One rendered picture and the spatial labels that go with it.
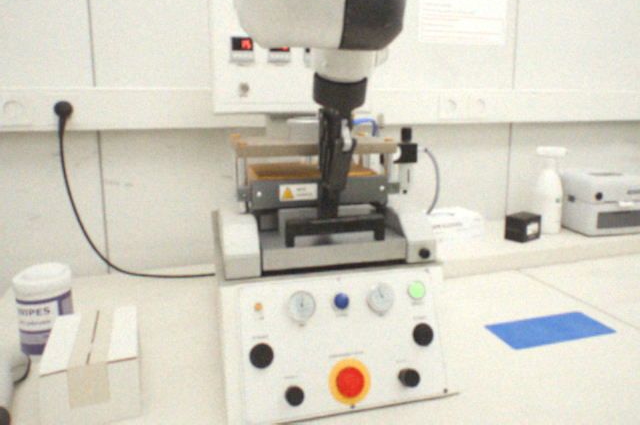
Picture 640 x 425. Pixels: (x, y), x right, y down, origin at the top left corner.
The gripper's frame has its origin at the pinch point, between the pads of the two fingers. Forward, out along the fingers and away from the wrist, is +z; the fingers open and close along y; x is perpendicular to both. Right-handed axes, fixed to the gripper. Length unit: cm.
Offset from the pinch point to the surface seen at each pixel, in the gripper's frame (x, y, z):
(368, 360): 3.0, 17.2, 16.3
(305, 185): -2.8, -4.6, -0.6
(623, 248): 94, -23, 36
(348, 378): -0.5, 19.2, 17.0
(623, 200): 96, -31, 25
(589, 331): 50, 11, 25
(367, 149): 8.2, -7.7, -5.2
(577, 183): 86, -39, 23
